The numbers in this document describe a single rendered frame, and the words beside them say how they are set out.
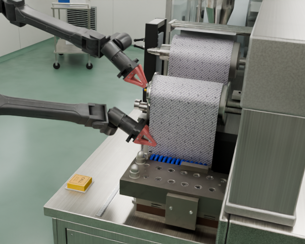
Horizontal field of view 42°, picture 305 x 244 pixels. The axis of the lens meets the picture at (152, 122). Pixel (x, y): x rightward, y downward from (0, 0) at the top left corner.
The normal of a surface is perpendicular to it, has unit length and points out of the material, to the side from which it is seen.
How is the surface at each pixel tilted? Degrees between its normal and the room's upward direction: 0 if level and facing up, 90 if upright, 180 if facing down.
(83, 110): 39
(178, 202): 90
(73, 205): 0
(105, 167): 0
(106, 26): 90
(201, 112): 90
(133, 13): 90
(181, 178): 0
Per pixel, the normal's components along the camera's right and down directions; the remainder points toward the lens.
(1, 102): 0.44, -0.49
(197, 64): -0.29, 0.41
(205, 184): 0.04, -0.91
